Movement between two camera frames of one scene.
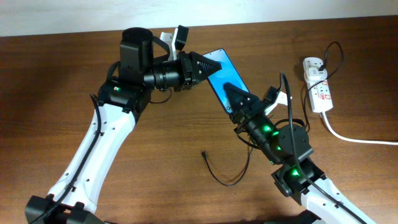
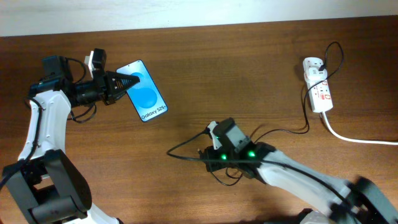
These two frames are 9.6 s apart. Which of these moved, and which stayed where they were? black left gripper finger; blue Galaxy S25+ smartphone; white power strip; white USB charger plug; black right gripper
Moved: blue Galaxy S25+ smartphone; black left gripper finger; black right gripper
Stayed: white USB charger plug; white power strip
